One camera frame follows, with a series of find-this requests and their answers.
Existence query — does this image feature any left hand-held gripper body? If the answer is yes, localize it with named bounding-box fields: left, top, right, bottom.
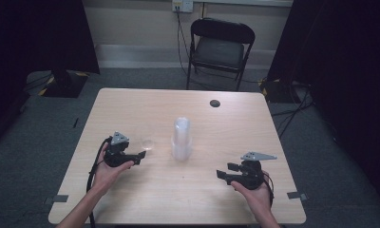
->
left=103, top=131, right=131, bottom=168

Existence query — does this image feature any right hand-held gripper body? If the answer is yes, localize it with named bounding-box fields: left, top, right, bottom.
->
left=226, top=151, right=278, bottom=191

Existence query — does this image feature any person's left hand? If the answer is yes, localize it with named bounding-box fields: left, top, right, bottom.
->
left=91, top=142, right=136, bottom=195

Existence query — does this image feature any person's right hand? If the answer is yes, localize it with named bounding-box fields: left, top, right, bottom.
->
left=230, top=170, right=274, bottom=217

